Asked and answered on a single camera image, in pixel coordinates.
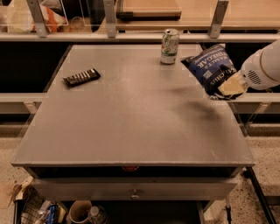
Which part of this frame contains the blue chip bag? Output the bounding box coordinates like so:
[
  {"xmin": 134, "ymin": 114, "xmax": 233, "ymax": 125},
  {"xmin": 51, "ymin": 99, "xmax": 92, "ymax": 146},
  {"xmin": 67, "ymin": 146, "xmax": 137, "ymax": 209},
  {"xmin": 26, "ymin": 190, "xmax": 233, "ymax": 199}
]
[{"xmin": 181, "ymin": 45, "xmax": 241, "ymax": 100}]

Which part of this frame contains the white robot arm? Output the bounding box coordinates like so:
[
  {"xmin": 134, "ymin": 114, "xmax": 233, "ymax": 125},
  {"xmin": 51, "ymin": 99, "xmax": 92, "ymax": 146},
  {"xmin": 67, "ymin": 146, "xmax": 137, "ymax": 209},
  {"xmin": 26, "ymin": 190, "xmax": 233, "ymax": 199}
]
[{"xmin": 218, "ymin": 40, "xmax": 280, "ymax": 95}]

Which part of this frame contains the green white 7up can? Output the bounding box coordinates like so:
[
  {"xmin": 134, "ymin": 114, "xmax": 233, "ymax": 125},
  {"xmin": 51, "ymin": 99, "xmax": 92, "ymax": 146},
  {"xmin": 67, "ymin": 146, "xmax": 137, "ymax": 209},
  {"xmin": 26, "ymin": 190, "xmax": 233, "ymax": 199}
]
[{"xmin": 161, "ymin": 29, "xmax": 179, "ymax": 65}]

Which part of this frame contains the orange white bag behind glass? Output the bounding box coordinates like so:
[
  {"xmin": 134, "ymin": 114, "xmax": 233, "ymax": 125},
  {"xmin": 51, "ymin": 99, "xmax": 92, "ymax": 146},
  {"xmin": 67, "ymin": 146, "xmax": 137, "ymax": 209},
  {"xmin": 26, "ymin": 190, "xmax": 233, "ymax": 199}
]
[{"xmin": 6, "ymin": 0, "xmax": 67, "ymax": 33}]

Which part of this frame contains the wooden board on shelf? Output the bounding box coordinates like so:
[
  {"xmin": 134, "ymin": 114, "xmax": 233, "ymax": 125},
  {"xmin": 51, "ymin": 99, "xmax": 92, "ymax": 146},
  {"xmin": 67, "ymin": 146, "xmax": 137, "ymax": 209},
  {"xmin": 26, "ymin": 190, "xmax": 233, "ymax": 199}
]
[{"xmin": 116, "ymin": 0, "xmax": 182, "ymax": 21}]

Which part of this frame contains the round metal drawer knob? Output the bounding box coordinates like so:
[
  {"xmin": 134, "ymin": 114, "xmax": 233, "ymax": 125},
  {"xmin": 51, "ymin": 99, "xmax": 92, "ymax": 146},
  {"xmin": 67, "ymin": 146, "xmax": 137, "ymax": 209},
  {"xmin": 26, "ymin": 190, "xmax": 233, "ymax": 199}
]
[{"xmin": 130, "ymin": 190, "xmax": 140, "ymax": 200}]

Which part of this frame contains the black chocolate bar wrapper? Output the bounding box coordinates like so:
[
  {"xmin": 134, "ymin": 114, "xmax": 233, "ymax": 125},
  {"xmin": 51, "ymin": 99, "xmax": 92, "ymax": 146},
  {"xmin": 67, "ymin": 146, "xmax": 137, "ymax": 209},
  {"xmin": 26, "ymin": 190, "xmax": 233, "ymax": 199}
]
[{"xmin": 63, "ymin": 68, "xmax": 101, "ymax": 88}]

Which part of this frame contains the clear bottle under table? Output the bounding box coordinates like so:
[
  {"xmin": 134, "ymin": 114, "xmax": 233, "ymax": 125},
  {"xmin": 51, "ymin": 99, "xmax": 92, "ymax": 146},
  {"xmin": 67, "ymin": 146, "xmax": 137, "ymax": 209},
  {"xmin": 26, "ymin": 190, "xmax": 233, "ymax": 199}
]
[{"xmin": 88, "ymin": 206, "xmax": 109, "ymax": 224}]

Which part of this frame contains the paper cup under table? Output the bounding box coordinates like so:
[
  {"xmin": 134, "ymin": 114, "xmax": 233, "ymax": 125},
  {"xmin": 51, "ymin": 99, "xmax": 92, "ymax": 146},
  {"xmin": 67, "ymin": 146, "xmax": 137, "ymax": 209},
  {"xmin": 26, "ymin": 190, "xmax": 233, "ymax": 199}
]
[{"xmin": 69, "ymin": 200, "xmax": 92, "ymax": 224}]

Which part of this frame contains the grey table drawer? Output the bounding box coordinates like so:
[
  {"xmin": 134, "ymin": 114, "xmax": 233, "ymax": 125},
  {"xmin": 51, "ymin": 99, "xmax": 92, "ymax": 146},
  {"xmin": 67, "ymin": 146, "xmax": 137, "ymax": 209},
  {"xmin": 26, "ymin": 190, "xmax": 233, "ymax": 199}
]
[{"xmin": 32, "ymin": 178, "xmax": 237, "ymax": 201}]

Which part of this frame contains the right metal bracket post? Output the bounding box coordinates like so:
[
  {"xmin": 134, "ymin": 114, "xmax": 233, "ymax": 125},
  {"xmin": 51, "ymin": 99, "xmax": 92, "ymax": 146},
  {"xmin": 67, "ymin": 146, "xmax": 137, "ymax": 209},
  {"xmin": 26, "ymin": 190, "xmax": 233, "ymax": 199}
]
[{"xmin": 208, "ymin": 0, "xmax": 229, "ymax": 39}]

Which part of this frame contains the metal bracket post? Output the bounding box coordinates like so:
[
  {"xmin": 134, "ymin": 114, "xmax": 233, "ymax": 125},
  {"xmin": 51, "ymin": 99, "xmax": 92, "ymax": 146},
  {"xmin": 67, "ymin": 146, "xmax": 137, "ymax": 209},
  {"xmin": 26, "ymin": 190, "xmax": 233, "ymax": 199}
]
[
  {"xmin": 26, "ymin": 0, "xmax": 49, "ymax": 38},
  {"xmin": 208, "ymin": 0, "xmax": 229, "ymax": 39},
  {"xmin": 103, "ymin": 0, "xmax": 116, "ymax": 38}
]

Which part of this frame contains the middle metal bracket post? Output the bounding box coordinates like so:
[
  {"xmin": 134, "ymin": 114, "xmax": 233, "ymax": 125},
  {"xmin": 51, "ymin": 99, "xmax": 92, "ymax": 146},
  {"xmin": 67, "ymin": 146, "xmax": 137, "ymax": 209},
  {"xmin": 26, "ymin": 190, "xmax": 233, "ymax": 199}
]
[{"xmin": 103, "ymin": 0, "xmax": 116, "ymax": 38}]

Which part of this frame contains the left metal bracket post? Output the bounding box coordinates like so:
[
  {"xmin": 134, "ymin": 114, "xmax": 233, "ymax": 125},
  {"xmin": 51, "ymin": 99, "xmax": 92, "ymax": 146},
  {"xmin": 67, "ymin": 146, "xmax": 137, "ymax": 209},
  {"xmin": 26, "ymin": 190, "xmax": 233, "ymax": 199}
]
[{"xmin": 26, "ymin": 0, "xmax": 49, "ymax": 38}]

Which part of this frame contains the wire basket under table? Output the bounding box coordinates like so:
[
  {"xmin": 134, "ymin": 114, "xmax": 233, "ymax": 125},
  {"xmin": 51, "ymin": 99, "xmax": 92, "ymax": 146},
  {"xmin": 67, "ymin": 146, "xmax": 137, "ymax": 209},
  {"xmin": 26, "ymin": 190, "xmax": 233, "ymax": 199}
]
[{"xmin": 13, "ymin": 186, "xmax": 45, "ymax": 224}]

